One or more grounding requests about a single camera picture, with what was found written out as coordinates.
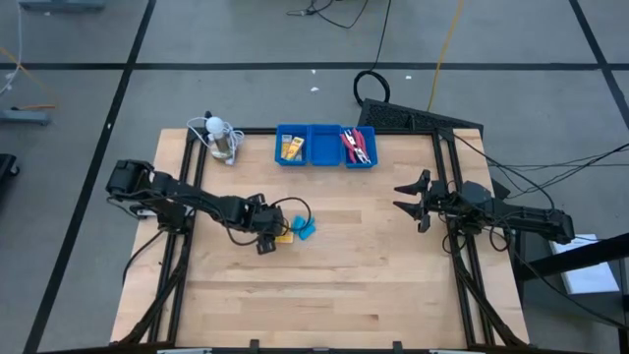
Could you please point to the white paper booklet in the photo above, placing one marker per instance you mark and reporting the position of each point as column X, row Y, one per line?
column 589, row 275

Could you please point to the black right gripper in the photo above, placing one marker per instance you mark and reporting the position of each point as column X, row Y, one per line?
column 444, row 201

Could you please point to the grey metal stand foot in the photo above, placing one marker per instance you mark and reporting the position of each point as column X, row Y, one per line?
column 24, row 118

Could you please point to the grey metal stand base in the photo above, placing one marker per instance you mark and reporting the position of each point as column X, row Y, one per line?
column 61, row 5

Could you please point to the black perforated panel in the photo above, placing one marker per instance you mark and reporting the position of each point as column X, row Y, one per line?
column 393, row 115

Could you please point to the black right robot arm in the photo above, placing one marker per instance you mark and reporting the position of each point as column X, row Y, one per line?
column 531, row 218

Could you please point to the black floor object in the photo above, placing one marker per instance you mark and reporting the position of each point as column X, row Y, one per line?
column 6, row 167

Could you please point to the black table edge bracket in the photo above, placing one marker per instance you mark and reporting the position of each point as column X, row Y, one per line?
column 397, row 347
column 254, row 345

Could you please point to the white bulb table lamp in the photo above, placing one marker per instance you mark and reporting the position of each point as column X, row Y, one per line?
column 216, row 129

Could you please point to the black side cart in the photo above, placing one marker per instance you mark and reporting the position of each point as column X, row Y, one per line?
column 565, row 260

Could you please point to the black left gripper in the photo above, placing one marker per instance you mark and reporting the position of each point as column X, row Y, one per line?
column 253, row 216

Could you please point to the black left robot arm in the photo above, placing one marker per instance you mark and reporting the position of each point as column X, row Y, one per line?
column 196, row 199

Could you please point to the black aluminium table frame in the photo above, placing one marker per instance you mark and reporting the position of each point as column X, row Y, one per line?
column 440, row 157

